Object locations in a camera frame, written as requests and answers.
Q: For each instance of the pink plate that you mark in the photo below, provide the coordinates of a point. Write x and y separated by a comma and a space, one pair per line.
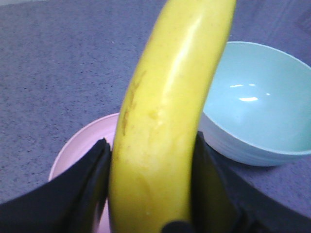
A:
92, 136

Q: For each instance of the yellow banana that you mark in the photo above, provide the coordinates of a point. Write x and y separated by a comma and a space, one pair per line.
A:
150, 171

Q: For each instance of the green bowl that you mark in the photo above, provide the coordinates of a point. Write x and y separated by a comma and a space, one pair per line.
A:
258, 110

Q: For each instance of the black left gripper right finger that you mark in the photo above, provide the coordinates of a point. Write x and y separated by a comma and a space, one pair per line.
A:
222, 202

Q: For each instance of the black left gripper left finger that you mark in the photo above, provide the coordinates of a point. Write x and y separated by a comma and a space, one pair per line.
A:
43, 210

